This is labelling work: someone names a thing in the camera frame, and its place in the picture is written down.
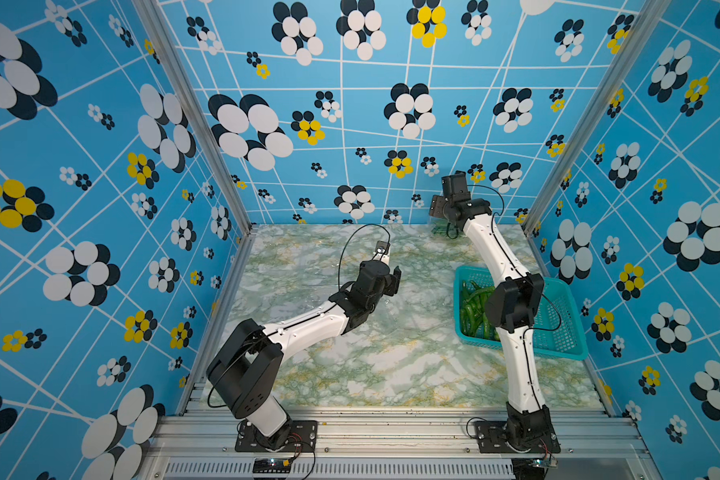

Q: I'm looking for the teal plastic basket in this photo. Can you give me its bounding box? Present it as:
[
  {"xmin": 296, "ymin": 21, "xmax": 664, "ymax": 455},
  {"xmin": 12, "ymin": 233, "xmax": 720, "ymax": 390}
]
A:
[{"xmin": 454, "ymin": 266, "xmax": 588, "ymax": 361}]

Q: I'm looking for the green pepper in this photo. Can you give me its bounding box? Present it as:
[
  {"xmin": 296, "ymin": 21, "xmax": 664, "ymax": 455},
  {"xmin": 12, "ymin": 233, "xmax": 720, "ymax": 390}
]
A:
[{"xmin": 459, "ymin": 281, "xmax": 498, "ymax": 340}]

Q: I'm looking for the aluminium front rail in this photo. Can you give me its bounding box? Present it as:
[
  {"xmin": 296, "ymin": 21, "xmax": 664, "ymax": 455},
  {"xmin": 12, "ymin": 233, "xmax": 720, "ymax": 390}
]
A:
[{"xmin": 138, "ymin": 408, "xmax": 661, "ymax": 479}]

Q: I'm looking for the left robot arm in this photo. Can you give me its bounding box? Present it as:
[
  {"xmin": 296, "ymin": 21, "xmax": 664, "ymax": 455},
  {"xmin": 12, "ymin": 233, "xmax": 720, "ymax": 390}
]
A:
[{"xmin": 206, "ymin": 259, "xmax": 402, "ymax": 450}]

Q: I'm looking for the right frame post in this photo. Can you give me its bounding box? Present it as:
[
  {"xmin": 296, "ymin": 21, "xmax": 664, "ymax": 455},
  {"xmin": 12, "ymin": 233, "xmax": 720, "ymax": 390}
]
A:
[{"xmin": 523, "ymin": 0, "xmax": 671, "ymax": 239}]

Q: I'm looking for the right circuit board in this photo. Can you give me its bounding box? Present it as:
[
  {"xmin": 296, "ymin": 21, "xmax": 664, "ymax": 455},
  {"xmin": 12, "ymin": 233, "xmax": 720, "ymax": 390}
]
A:
[{"xmin": 512, "ymin": 459, "xmax": 558, "ymax": 480}]

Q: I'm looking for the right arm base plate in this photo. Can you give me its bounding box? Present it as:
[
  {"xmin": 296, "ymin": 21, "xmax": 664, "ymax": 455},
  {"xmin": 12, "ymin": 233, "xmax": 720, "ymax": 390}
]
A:
[{"xmin": 468, "ymin": 420, "xmax": 561, "ymax": 456}]

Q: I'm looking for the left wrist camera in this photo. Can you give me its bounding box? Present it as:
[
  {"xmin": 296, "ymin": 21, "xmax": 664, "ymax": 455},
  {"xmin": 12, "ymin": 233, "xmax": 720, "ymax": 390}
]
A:
[{"xmin": 373, "ymin": 240, "xmax": 390, "ymax": 265}]

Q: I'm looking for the left frame post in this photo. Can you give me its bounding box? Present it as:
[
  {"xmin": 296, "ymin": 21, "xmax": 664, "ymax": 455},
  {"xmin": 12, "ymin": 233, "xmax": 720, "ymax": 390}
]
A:
[{"xmin": 133, "ymin": 0, "xmax": 253, "ymax": 235}]

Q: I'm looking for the left circuit board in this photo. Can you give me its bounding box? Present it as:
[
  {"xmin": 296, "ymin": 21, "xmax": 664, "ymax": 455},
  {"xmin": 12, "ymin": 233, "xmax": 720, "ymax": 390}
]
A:
[{"xmin": 252, "ymin": 458, "xmax": 293, "ymax": 476}]

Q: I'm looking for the frame post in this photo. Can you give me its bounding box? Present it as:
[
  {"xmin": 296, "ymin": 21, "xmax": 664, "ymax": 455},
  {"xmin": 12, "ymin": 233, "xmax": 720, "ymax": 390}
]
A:
[
  {"xmin": 523, "ymin": 0, "xmax": 671, "ymax": 239},
  {"xmin": 133, "ymin": 0, "xmax": 253, "ymax": 235}
]

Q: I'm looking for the circuit board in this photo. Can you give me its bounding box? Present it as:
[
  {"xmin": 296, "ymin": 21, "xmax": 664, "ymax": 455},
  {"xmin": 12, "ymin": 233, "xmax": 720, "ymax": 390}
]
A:
[
  {"xmin": 512, "ymin": 459, "xmax": 558, "ymax": 480},
  {"xmin": 252, "ymin": 458, "xmax": 293, "ymax": 476}
]

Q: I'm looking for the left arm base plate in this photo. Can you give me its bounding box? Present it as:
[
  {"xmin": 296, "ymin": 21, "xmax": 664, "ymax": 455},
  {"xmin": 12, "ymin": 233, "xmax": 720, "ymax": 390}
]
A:
[{"xmin": 235, "ymin": 420, "xmax": 318, "ymax": 453}]

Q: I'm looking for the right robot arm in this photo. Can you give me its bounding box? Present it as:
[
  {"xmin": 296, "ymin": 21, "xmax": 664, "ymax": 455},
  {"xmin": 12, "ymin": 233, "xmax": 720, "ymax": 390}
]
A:
[{"xmin": 430, "ymin": 171, "xmax": 560, "ymax": 458}]

